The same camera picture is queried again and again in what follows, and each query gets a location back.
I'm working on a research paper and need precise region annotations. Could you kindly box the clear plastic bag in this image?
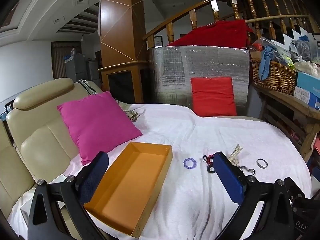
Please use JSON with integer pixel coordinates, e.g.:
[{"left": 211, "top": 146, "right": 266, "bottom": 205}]
[{"left": 290, "top": 40, "right": 313, "bottom": 63}]

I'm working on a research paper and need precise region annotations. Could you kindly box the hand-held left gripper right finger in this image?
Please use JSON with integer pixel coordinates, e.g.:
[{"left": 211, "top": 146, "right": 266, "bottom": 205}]
[{"left": 214, "top": 151, "right": 296, "bottom": 240}]

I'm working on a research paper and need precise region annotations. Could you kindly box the white patterned box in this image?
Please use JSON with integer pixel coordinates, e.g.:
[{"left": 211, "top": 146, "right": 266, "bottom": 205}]
[{"left": 294, "top": 86, "right": 320, "bottom": 110}]

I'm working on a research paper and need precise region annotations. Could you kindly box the blue and white box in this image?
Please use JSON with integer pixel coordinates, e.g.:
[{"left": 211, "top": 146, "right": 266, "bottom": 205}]
[{"left": 296, "top": 71, "right": 320, "bottom": 93}]

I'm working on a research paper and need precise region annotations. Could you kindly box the blue cloth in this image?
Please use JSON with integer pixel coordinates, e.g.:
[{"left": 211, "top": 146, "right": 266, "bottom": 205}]
[{"left": 259, "top": 45, "right": 278, "bottom": 81}]

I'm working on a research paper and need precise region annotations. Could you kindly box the white blanket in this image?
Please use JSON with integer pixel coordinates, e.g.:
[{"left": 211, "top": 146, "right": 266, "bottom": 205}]
[{"left": 7, "top": 102, "right": 312, "bottom": 240}]

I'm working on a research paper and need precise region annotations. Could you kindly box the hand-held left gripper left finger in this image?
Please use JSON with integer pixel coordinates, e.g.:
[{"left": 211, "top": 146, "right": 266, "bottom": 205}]
[{"left": 27, "top": 151, "right": 110, "bottom": 240}]

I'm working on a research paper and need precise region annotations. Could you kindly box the orange cardboard box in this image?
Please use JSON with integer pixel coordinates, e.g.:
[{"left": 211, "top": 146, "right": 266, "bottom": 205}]
[{"left": 84, "top": 142, "right": 173, "bottom": 238}]

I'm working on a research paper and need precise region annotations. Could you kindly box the purple bead bracelet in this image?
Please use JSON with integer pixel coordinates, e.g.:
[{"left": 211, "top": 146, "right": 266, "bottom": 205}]
[{"left": 184, "top": 157, "right": 197, "bottom": 169}]

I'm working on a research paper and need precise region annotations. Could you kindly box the red cushion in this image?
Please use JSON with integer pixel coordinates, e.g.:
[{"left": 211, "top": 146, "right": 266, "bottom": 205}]
[{"left": 190, "top": 77, "right": 237, "bottom": 117}]

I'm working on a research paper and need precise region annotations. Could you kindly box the wicker basket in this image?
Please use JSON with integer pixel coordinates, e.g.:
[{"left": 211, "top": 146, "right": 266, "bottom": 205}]
[{"left": 251, "top": 59, "right": 298, "bottom": 95}]

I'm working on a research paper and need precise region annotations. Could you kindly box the silver chain with pendant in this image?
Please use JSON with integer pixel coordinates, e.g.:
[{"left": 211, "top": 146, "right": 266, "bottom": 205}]
[{"left": 237, "top": 165, "right": 256, "bottom": 177}]

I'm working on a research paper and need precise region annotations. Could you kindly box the pink cushion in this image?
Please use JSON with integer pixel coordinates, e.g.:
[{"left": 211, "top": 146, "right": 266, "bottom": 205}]
[{"left": 57, "top": 91, "right": 143, "bottom": 165}]

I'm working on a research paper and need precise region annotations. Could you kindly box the wooden stair railing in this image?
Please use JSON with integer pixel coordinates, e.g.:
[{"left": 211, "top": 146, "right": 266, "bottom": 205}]
[{"left": 142, "top": 0, "right": 315, "bottom": 49}]

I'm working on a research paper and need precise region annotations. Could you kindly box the wooden side table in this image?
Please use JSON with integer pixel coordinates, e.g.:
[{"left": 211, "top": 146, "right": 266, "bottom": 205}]
[{"left": 252, "top": 82, "right": 320, "bottom": 155}]

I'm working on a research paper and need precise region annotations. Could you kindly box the red cloth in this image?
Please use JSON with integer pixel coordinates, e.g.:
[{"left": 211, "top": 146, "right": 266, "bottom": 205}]
[{"left": 169, "top": 19, "right": 253, "bottom": 49}]

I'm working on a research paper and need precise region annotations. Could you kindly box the patterned throw cloth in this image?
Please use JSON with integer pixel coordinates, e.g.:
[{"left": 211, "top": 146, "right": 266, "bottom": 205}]
[{"left": 122, "top": 107, "right": 140, "bottom": 123}]

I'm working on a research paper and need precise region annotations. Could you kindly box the grey refrigerator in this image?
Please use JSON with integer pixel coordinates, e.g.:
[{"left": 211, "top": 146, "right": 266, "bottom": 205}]
[{"left": 64, "top": 54, "right": 88, "bottom": 82}]

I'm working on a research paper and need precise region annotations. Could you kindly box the wooden pillar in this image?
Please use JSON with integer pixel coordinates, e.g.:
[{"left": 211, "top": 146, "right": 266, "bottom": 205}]
[{"left": 97, "top": 0, "right": 148, "bottom": 104}]

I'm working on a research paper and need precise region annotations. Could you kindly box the silver foil insulation panel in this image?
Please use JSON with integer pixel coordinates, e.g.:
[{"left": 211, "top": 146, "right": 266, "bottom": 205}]
[{"left": 149, "top": 45, "right": 250, "bottom": 117}]

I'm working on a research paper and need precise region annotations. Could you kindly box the beige leather sofa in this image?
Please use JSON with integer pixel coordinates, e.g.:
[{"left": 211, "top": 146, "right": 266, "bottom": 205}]
[{"left": 0, "top": 77, "right": 140, "bottom": 220}]

